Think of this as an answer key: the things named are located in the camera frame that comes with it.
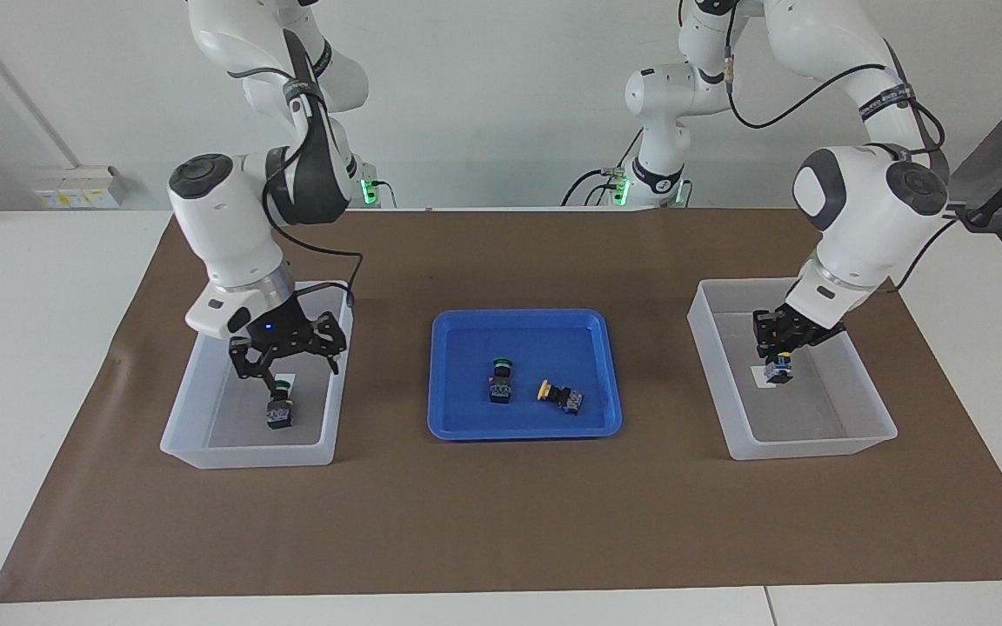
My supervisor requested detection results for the translucent white plastic box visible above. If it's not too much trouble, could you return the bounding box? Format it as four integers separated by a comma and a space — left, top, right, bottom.
159, 280, 354, 470
687, 277, 898, 462

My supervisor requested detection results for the green push button switch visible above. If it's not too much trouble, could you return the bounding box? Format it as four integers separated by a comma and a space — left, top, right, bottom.
264, 378, 296, 431
488, 357, 515, 405

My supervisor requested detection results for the black left base cable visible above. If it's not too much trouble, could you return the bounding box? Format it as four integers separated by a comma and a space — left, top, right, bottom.
560, 129, 693, 210

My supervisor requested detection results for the white wall socket strip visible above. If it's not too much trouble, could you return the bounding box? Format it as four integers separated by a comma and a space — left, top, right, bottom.
34, 165, 128, 210

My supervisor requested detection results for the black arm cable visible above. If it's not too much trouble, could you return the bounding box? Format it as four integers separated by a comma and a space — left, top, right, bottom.
227, 30, 364, 307
721, 0, 963, 294

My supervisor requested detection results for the blue plastic tray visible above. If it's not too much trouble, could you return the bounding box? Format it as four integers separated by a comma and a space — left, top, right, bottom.
427, 309, 624, 442

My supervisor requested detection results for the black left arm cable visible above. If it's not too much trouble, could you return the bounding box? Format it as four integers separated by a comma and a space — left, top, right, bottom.
721, 0, 963, 294

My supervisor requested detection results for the brown table mat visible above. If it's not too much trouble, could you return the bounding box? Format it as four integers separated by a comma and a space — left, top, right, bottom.
0, 209, 1002, 603

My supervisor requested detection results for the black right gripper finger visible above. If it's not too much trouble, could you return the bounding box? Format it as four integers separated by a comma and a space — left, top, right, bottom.
316, 310, 351, 376
229, 337, 281, 393

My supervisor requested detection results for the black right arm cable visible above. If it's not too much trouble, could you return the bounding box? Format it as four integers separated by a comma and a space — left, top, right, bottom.
227, 30, 364, 307

